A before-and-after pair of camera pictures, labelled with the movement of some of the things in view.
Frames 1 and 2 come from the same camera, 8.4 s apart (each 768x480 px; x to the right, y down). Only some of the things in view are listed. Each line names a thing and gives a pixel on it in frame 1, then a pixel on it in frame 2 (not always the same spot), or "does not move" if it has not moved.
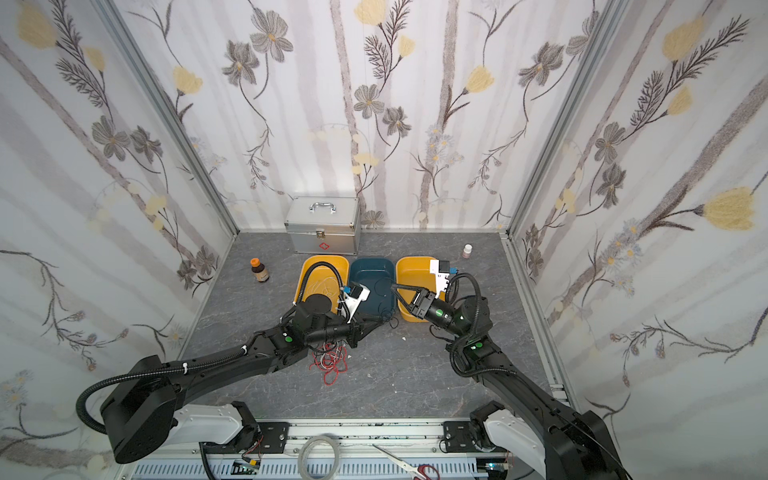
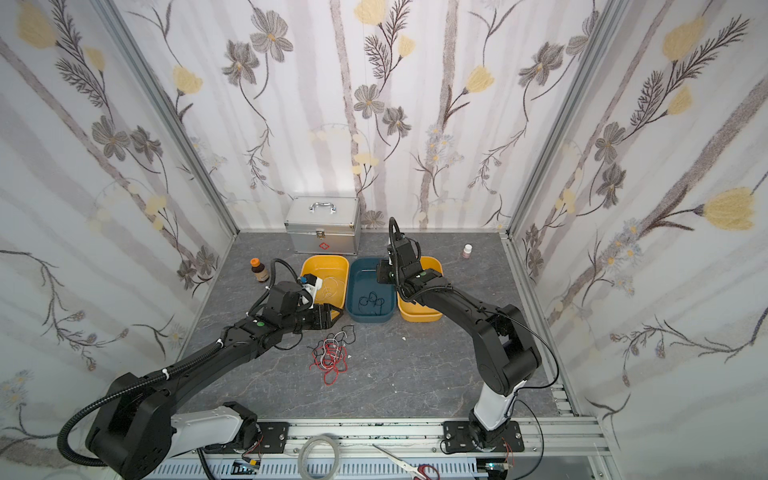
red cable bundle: (332, 359) does not move
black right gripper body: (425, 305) → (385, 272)
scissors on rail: (415, 472) does not move
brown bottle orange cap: (259, 270) does not move
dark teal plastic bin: (378, 275) does not move
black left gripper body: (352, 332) → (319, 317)
